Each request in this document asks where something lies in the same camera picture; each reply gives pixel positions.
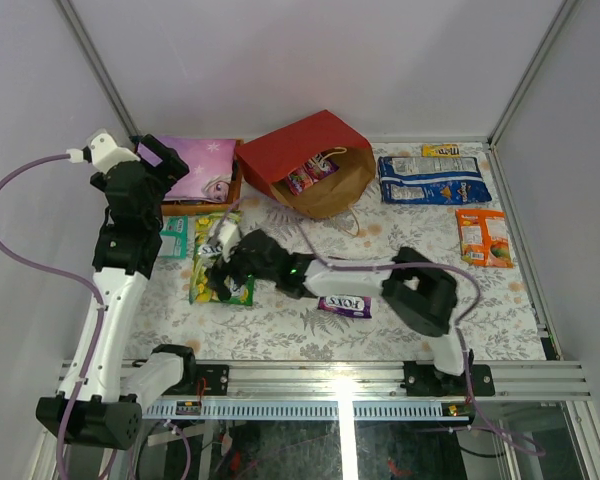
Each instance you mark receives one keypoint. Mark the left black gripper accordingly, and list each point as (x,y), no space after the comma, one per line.
(147,176)

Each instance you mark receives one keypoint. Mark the orange plastic tray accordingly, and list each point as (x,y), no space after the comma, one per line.
(190,208)

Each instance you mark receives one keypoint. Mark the yellow M&M candy packet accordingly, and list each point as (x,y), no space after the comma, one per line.
(449,150)

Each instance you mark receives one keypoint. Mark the red brown paper bag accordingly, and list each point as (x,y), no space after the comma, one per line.
(267,161)

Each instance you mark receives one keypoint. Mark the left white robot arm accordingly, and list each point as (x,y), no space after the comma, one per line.
(94,406)

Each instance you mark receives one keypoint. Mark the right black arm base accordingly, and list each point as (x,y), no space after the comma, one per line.
(430,377)

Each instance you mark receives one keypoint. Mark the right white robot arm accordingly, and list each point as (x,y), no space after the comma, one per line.
(421,293)

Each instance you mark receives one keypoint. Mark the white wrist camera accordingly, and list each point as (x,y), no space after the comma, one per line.
(103,152)
(225,239)

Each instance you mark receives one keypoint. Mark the floral patterned table mat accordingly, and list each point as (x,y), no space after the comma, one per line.
(496,315)

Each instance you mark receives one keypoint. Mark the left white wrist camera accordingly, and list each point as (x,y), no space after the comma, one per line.
(103,152)

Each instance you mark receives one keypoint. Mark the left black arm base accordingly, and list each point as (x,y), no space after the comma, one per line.
(202,380)

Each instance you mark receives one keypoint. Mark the blue Doritos chip bag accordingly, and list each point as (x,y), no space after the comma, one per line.
(431,181)

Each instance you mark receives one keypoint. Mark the purple Frozen fabric cloth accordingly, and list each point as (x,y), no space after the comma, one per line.
(210,164)

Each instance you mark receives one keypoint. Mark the aluminium front rail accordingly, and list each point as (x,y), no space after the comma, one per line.
(543,381)

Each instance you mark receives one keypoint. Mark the green yellow snack packet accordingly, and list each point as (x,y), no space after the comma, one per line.
(205,226)

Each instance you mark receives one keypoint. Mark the purple Fox's berries packet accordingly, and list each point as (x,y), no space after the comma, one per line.
(347,306)

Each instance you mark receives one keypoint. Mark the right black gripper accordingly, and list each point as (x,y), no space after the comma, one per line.
(217,281)

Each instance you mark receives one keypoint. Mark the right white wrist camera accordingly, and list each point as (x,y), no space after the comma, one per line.
(225,239)

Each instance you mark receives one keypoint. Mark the orange snack packet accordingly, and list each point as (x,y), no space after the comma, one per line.
(484,239)

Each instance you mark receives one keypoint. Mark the teal red snack packet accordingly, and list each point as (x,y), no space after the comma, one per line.
(174,237)

